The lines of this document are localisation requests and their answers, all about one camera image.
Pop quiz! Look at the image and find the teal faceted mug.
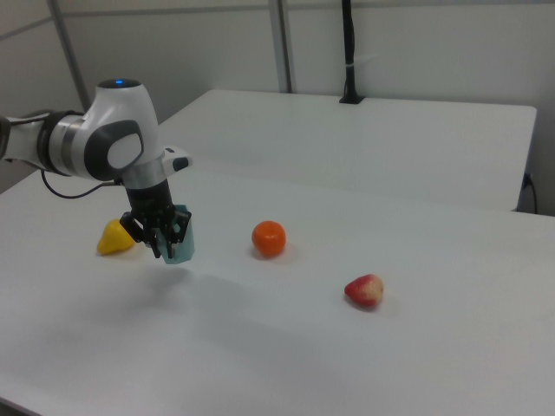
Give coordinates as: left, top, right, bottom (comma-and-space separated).
156, 203, 197, 265

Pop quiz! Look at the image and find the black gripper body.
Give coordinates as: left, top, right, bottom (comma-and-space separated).
124, 185, 175, 218

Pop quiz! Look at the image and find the yellow toy pear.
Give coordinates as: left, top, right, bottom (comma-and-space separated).
95, 218, 138, 257

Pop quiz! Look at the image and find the red toy strawberry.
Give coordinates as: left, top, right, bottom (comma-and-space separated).
343, 273, 386, 309

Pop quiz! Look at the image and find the white table with rounded corner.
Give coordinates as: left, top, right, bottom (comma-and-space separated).
158, 88, 539, 214

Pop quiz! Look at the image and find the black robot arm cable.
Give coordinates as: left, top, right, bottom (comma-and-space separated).
40, 168, 129, 199

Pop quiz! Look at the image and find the orange toy mandarin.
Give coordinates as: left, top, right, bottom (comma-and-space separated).
251, 219, 288, 259

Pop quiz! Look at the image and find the black pole with clamp base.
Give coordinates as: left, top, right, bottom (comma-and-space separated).
338, 0, 366, 105

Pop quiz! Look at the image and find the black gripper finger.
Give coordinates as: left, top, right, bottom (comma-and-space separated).
120, 210, 163, 260
164, 205, 193, 258

